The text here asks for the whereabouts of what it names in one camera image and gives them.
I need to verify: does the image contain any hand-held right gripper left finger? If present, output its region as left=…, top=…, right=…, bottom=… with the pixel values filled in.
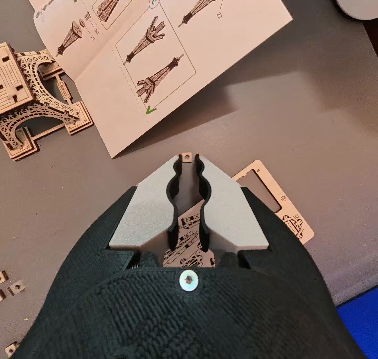
left=109, top=155, right=182, bottom=252

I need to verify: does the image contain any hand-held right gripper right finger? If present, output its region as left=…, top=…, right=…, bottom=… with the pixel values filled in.
left=194, top=154, right=270, bottom=253

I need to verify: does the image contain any small wooden puzzle sheet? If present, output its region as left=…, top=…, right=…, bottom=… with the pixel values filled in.
left=162, top=160, right=315, bottom=268

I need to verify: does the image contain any large blue storage bin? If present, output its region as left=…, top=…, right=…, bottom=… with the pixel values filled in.
left=336, top=295, right=378, bottom=359

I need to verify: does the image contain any folded paper instruction sheet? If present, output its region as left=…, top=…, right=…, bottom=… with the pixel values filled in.
left=18, top=0, right=293, bottom=159

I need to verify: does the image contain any wooden tower base model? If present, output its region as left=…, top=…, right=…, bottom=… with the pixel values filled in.
left=0, top=42, right=94, bottom=162

